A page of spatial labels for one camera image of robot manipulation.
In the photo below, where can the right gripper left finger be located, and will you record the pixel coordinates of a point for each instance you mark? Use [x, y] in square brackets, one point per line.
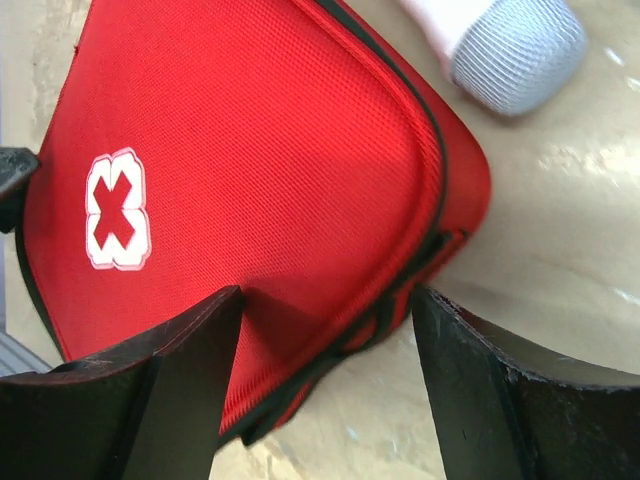
[149, 407]

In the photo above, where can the red black medicine case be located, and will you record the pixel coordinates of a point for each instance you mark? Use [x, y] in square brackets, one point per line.
[281, 146]

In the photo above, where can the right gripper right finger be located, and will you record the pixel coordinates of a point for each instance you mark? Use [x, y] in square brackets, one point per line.
[507, 408]

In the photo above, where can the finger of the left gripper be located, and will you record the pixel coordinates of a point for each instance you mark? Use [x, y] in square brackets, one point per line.
[18, 165]

